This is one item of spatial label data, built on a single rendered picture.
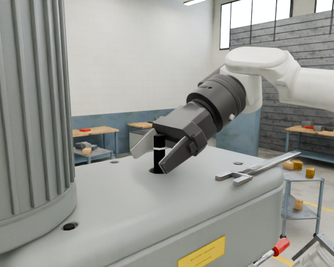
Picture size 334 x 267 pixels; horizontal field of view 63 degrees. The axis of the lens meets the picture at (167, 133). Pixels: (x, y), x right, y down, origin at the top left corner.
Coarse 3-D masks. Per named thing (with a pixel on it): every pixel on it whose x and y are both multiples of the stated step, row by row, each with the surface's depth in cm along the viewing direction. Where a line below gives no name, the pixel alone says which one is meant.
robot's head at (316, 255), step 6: (318, 252) 59; (306, 258) 62; (312, 258) 60; (318, 258) 59; (324, 258) 58; (294, 264) 64; (300, 264) 62; (306, 264) 60; (312, 264) 60; (318, 264) 59; (324, 264) 58; (330, 264) 57
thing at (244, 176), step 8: (288, 152) 55; (296, 152) 55; (272, 160) 50; (280, 160) 50; (288, 160) 52; (248, 168) 45; (256, 168) 45; (264, 168) 46; (216, 176) 41; (224, 176) 41; (232, 176) 43; (240, 176) 42; (248, 176) 41; (240, 184) 39
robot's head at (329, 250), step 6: (318, 234) 61; (312, 240) 60; (318, 240) 60; (324, 240) 60; (306, 246) 61; (318, 246) 60; (324, 246) 59; (330, 246) 59; (300, 252) 62; (324, 252) 58; (330, 252) 58; (294, 258) 63; (330, 258) 57
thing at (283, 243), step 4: (280, 240) 57; (284, 240) 58; (276, 244) 56; (280, 244) 56; (284, 244) 57; (288, 244) 57; (272, 248) 55; (276, 248) 55; (280, 248) 55; (284, 248) 56; (268, 252) 54; (272, 252) 54; (276, 252) 55; (280, 252) 55; (264, 256) 53; (268, 256) 53; (276, 256) 55; (256, 260) 52; (260, 260) 52; (264, 260) 52; (256, 264) 51; (260, 264) 52
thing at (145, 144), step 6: (150, 132) 50; (156, 132) 50; (144, 138) 49; (150, 138) 50; (138, 144) 49; (144, 144) 49; (150, 144) 50; (132, 150) 48; (138, 150) 49; (144, 150) 49; (138, 156) 49
